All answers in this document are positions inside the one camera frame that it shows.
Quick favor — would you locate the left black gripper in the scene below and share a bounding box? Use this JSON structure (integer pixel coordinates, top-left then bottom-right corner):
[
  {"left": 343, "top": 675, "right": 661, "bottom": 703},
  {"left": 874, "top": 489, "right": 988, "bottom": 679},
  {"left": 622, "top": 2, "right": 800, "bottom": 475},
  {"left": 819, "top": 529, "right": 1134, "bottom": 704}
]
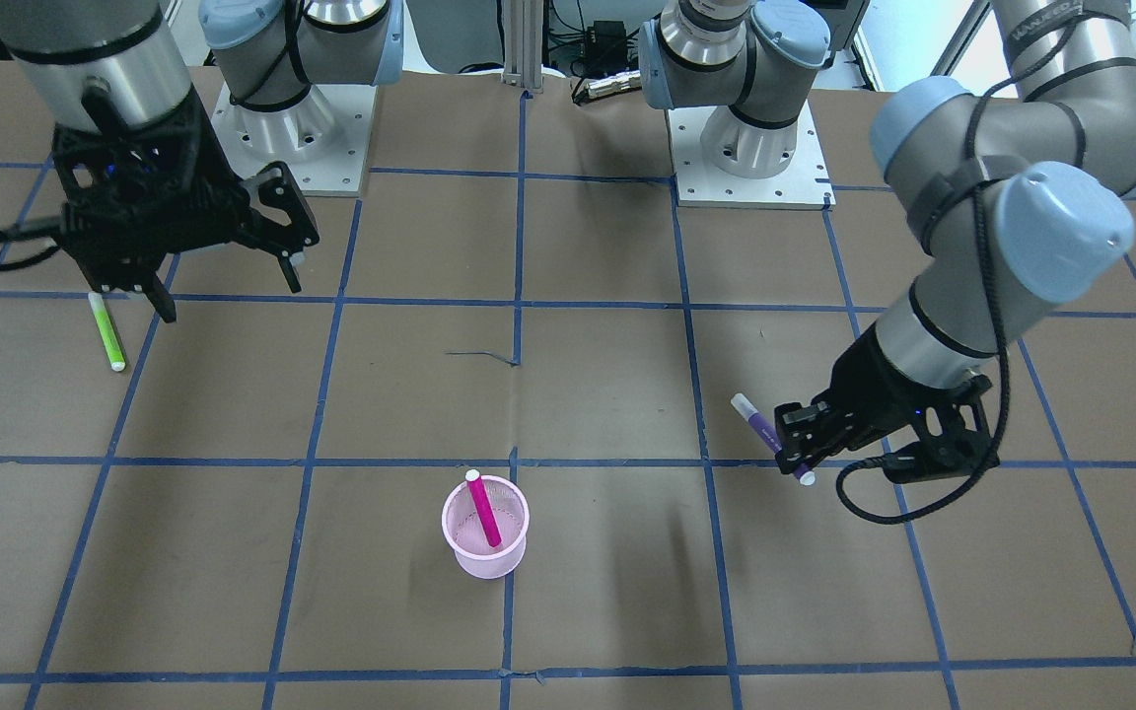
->
[{"left": 774, "top": 327, "right": 1001, "bottom": 484}]

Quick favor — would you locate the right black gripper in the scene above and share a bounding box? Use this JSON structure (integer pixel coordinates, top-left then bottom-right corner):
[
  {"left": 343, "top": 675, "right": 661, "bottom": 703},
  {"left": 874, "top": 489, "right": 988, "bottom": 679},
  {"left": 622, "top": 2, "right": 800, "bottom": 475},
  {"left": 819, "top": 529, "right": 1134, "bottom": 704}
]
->
[{"left": 51, "top": 99, "right": 320, "bottom": 323}]

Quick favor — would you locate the purple pen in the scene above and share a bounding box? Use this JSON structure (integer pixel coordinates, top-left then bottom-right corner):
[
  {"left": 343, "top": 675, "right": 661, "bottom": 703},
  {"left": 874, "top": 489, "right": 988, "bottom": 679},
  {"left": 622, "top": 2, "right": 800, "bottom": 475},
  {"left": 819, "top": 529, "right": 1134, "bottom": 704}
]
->
[{"left": 730, "top": 392, "right": 817, "bottom": 486}]

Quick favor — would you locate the pink pen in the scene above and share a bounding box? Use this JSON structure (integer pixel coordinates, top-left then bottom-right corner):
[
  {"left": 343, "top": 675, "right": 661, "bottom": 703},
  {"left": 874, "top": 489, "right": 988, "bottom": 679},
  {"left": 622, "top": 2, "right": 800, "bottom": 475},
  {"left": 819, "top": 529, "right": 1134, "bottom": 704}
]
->
[{"left": 463, "top": 468, "right": 502, "bottom": 549}]

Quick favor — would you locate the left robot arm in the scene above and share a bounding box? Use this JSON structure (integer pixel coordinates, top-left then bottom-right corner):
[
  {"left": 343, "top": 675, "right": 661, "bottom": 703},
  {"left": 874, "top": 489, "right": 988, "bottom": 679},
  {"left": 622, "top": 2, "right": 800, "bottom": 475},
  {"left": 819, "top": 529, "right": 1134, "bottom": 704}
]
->
[{"left": 772, "top": 1, "right": 1136, "bottom": 482}]

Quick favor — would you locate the pink mesh cup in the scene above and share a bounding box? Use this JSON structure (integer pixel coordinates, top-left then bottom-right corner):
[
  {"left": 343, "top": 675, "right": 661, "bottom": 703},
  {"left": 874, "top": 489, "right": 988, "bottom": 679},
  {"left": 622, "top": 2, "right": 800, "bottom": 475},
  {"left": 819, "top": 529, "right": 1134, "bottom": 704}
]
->
[{"left": 441, "top": 470, "right": 531, "bottom": 580}]

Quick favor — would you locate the green pen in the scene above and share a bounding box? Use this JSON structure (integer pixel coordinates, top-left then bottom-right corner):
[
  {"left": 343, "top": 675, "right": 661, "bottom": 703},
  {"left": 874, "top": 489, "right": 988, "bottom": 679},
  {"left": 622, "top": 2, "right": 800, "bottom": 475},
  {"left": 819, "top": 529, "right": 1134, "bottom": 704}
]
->
[{"left": 87, "top": 292, "right": 127, "bottom": 373}]

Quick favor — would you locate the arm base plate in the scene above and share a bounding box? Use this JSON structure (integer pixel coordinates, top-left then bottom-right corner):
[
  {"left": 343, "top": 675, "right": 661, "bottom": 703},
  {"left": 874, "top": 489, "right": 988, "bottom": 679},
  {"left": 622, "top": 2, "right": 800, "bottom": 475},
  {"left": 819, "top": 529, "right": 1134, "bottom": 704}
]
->
[
  {"left": 666, "top": 105, "right": 837, "bottom": 210},
  {"left": 212, "top": 84, "right": 378, "bottom": 197}
]

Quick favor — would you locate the aluminium frame post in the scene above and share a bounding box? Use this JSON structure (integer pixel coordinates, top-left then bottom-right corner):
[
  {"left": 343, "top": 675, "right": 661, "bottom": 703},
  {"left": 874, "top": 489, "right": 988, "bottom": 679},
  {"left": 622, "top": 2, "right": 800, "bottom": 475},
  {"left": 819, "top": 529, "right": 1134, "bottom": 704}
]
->
[{"left": 500, "top": 0, "right": 545, "bottom": 97}]

